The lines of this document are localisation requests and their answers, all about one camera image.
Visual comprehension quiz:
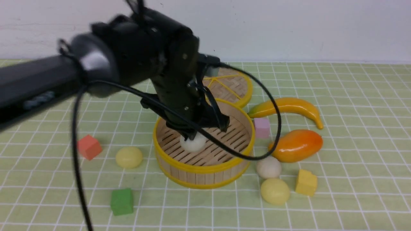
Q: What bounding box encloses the white bun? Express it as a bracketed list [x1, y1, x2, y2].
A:
[179, 133, 207, 152]
[256, 156, 282, 179]

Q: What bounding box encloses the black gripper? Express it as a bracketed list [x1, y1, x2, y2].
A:
[140, 9, 230, 141]

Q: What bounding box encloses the bamboo steamer tray yellow rim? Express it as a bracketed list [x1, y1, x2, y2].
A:
[153, 98, 255, 190]

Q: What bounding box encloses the green foam cube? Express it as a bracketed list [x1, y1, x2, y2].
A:
[110, 188, 134, 216]

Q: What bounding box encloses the yellow toy banana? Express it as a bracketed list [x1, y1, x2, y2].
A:
[248, 98, 324, 130]

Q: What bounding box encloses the yellow foam block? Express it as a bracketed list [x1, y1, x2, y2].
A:
[295, 169, 318, 196]

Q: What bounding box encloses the red foam cube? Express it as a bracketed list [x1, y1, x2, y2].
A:
[77, 134, 102, 160]

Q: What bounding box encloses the orange toy mango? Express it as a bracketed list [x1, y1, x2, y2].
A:
[268, 130, 323, 163]

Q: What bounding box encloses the black cable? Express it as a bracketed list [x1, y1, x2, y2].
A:
[71, 61, 282, 231]

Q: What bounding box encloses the white bun front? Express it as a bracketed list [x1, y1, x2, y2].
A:
[179, 133, 207, 152]

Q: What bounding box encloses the green checkered tablecloth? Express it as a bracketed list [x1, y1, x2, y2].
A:
[0, 59, 411, 231]

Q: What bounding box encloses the pink foam cube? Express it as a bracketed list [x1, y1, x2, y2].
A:
[253, 117, 270, 139]

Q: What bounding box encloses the yellow bun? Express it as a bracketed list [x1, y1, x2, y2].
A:
[260, 178, 291, 206]
[115, 146, 143, 169]

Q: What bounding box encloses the bamboo steamer lid yellow rim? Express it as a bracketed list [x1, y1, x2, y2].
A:
[203, 68, 253, 108]

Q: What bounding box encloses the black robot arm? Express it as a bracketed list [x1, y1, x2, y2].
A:
[0, 8, 230, 140]

